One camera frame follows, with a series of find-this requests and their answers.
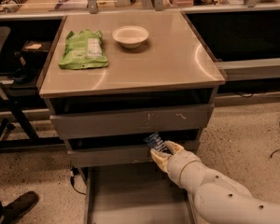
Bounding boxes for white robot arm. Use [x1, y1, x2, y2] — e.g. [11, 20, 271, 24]
[150, 141, 280, 224]

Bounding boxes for grey middle drawer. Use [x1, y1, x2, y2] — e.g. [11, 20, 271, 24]
[68, 145, 152, 167]

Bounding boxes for green snack bag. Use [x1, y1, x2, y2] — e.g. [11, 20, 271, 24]
[59, 29, 108, 70]

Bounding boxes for grey top drawer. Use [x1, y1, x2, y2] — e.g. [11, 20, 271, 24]
[50, 104, 214, 139]

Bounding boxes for black cable under cabinet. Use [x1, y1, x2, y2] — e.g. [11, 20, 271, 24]
[69, 166, 87, 196]

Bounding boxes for black shoe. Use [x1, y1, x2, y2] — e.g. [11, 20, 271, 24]
[1, 191, 38, 224]

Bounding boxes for grey open bottom drawer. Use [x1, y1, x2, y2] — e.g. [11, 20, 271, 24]
[83, 162, 198, 224]

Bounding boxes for white paper bowl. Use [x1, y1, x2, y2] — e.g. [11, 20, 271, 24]
[112, 26, 149, 49]

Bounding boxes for grey drawer cabinet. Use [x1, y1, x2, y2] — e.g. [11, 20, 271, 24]
[36, 9, 227, 224]

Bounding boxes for dark blue rxbar wrapper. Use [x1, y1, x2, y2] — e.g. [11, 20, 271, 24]
[144, 133, 170, 153]

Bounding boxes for black box with label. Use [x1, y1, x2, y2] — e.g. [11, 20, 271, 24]
[21, 40, 52, 67]

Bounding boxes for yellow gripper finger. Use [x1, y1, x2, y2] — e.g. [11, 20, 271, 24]
[150, 149, 171, 173]
[164, 141, 185, 155]

